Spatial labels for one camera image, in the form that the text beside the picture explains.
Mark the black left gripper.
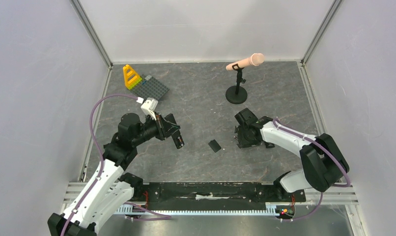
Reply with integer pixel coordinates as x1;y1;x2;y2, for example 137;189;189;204
132;111;180;147

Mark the black remote with buttons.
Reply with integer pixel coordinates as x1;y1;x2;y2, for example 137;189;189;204
264;142;275;148

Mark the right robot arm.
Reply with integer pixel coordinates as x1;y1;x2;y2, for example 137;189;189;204
235;108;351;201

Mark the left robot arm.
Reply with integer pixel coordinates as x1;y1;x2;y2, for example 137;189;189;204
48;113;184;236

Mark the grey studded baseplate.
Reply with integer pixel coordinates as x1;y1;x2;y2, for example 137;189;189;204
130;75;170;101

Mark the black microphone stand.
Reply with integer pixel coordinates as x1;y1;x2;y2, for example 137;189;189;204
226;63;248;104

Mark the yellow toy ladder block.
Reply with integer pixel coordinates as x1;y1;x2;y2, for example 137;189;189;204
122;64;142;90

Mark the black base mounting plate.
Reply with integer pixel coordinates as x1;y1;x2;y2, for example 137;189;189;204
130;182;306;211

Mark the pink microphone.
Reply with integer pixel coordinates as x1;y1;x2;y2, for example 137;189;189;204
226;53;265;71

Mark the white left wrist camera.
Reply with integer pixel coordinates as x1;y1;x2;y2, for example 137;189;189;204
136;97;158;120

